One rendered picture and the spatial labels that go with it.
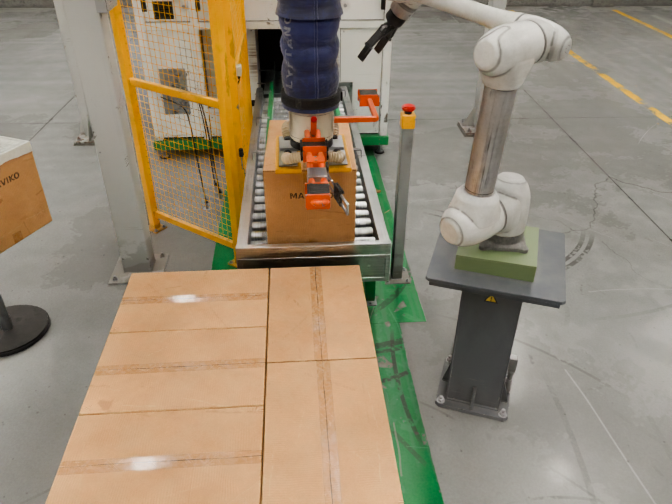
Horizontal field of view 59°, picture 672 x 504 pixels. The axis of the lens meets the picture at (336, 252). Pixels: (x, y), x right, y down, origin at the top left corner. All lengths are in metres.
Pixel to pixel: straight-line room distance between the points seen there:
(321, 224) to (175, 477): 1.29
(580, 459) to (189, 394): 1.60
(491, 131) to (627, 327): 1.82
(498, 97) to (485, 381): 1.29
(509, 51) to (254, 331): 1.32
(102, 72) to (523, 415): 2.53
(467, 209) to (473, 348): 0.73
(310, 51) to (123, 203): 1.66
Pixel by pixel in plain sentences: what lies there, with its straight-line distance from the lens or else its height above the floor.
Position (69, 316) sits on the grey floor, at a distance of 3.50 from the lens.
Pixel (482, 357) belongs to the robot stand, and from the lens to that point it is 2.61.
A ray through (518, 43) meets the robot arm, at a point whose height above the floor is 1.61.
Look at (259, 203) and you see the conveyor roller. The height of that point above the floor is 0.52.
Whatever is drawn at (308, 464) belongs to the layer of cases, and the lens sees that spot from 1.87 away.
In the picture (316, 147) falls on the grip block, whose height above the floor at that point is 1.22.
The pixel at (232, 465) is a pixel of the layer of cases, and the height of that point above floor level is 0.54.
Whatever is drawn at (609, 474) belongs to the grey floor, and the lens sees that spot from 2.76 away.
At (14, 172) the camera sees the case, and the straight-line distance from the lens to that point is 2.91.
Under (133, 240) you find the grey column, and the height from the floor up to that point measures 0.24.
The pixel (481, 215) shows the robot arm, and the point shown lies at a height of 1.04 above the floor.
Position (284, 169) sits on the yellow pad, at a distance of 2.25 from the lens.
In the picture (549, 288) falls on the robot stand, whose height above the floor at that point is 0.75.
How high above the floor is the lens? 2.03
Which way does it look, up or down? 33 degrees down
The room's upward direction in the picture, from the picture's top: straight up
